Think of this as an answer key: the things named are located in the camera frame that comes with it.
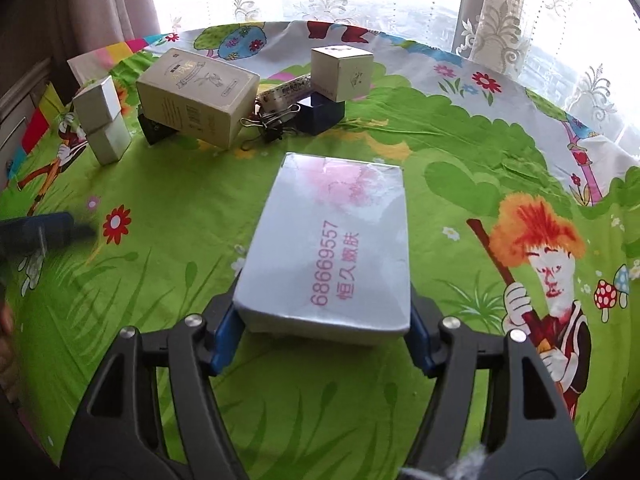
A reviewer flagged white box pink print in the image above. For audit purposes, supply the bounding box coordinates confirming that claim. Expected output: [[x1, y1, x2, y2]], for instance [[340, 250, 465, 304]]
[[232, 152, 412, 347]]

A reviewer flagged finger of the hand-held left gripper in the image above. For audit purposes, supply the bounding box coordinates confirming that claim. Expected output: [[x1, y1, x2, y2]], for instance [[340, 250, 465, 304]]
[[0, 212, 97, 267]]

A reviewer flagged large beige carton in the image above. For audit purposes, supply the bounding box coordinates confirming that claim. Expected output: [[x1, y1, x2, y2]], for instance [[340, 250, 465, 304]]
[[135, 51, 261, 150]]

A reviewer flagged cartoon printed green blanket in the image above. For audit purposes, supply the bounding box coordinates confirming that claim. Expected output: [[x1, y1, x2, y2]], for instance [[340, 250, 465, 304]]
[[0, 20, 640, 480]]

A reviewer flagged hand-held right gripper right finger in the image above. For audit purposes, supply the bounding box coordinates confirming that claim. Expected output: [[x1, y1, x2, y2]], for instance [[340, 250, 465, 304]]
[[395, 285, 587, 480]]

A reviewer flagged white lace curtain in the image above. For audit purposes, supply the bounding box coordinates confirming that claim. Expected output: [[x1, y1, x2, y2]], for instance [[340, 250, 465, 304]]
[[145, 0, 640, 161]]

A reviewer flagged beige cube box with print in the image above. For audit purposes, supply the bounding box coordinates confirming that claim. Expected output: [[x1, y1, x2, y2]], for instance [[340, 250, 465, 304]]
[[310, 44, 375, 102]]

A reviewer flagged dark blue box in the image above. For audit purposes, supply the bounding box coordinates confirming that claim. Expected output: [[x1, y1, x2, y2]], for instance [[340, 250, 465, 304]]
[[294, 90, 346, 136]]

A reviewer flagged black binder clip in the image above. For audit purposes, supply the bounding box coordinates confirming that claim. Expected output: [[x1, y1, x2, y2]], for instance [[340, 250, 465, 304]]
[[260, 102, 302, 134], [239, 112, 282, 151]]

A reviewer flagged small black box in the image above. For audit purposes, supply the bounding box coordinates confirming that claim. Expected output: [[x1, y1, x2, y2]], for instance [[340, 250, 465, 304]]
[[137, 111, 177, 147]]

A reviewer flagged brown curtain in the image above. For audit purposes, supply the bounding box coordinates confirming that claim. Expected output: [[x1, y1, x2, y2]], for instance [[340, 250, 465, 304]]
[[50, 0, 167, 57]]

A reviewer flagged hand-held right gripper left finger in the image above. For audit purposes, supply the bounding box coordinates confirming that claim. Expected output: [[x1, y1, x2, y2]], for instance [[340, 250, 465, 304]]
[[60, 279, 252, 480]]

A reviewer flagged plain beige cube box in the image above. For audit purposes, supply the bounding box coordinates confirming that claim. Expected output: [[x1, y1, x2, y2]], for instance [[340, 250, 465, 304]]
[[87, 115, 132, 166], [72, 75, 123, 131]]

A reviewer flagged slim white patterned box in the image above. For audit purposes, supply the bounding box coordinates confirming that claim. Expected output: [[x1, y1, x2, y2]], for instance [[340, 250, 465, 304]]
[[257, 73, 314, 114]]

